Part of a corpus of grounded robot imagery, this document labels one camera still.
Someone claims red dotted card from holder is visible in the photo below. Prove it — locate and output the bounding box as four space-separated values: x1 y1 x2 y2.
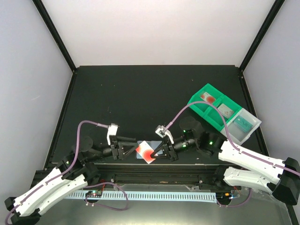
135 141 154 164

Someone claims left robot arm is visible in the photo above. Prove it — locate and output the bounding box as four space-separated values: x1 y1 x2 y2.
5 136 138 225

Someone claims clear plastic bin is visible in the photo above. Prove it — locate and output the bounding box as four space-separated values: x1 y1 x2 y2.
226 108 261 145

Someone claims white slotted cable duct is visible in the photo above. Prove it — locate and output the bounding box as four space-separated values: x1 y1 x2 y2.
63 190 217 203

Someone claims green divided bin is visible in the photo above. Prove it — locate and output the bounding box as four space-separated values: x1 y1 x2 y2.
188 83 242 132

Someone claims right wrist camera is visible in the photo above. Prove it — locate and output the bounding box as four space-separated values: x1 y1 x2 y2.
155 125 174 144

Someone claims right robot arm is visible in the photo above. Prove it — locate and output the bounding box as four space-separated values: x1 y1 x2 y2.
150 117 300 205

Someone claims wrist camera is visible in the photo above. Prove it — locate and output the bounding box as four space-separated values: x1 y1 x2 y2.
155 125 174 144
106 123 118 145

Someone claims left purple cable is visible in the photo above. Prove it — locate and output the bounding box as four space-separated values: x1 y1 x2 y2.
4 120 111 225

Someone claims black aluminium rail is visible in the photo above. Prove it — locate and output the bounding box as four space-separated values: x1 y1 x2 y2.
96 164 218 185

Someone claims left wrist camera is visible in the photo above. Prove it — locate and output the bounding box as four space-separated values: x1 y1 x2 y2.
106 123 118 145

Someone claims white pink card in bin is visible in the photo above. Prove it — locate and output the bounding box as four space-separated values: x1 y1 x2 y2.
218 103 234 119

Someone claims black leather card holder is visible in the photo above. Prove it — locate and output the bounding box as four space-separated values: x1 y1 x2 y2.
135 141 161 164

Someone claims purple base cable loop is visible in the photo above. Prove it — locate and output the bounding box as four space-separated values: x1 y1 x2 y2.
84 181 129 211

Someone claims small circuit board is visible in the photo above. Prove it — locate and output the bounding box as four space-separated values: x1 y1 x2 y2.
86 190 102 198

